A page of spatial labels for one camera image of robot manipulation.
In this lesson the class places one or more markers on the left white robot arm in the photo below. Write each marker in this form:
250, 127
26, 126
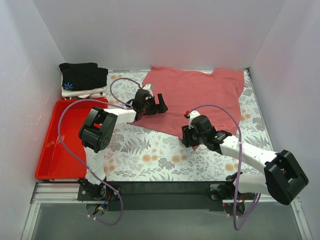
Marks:
97, 129

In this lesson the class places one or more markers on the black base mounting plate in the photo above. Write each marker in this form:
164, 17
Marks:
157, 195

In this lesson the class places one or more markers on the pink t-shirt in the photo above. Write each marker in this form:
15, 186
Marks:
215, 94

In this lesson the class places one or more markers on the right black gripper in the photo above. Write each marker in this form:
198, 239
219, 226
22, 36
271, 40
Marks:
186, 136

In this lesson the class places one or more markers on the white folded t-shirt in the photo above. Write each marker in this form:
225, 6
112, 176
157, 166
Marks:
84, 94

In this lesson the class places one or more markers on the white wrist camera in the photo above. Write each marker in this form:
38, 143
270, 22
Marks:
147, 87
191, 115

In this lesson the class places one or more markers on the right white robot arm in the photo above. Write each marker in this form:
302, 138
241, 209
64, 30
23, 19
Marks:
280, 175

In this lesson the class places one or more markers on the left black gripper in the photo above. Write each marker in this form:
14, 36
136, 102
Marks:
154, 105

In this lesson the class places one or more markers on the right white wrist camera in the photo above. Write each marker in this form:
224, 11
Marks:
191, 115

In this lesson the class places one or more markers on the aluminium frame rail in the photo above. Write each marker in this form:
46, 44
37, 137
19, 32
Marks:
48, 193

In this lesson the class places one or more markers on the black folded t-shirt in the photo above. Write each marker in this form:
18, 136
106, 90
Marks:
82, 76

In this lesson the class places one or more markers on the red plastic tray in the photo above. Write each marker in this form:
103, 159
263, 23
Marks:
55, 163

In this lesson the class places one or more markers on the floral patterned table mat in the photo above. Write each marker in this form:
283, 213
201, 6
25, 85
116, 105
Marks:
140, 154

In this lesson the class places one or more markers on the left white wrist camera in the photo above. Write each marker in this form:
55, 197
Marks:
147, 87

